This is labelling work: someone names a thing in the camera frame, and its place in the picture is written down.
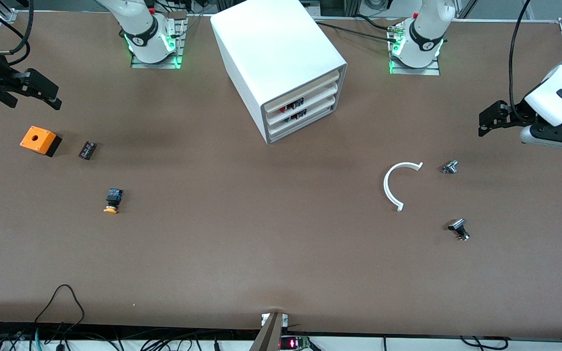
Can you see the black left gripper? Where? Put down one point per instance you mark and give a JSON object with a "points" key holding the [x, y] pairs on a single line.
{"points": [[518, 113]]}

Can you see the white plastic drawer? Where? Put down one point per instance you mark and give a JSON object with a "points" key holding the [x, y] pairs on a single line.
{"points": [[320, 99], [320, 87], [320, 110]]}

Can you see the yellow push button blue body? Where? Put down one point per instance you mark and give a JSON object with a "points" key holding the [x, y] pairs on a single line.
{"points": [[113, 200]]}

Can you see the white drawer cabinet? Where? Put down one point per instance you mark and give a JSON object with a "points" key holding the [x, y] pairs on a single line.
{"points": [[271, 44]]}

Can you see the orange box black base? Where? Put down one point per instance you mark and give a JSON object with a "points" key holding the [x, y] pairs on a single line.
{"points": [[37, 139]]}

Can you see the small black contact block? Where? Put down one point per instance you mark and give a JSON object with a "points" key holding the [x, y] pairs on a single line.
{"points": [[87, 149]]}

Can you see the device with red display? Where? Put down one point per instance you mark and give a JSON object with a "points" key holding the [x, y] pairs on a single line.
{"points": [[293, 343]]}

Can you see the small silver switch part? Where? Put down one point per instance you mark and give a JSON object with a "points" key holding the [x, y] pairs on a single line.
{"points": [[450, 167]]}

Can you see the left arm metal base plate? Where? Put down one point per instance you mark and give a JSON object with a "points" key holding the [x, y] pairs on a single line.
{"points": [[417, 71]]}

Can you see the black silver selector switch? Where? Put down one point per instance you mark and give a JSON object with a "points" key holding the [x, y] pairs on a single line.
{"points": [[458, 227]]}

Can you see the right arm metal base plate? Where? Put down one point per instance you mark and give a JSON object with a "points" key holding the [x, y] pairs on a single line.
{"points": [[159, 65]]}

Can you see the brown camera post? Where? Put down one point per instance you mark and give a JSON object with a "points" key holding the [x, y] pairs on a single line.
{"points": [[269, 336]]}

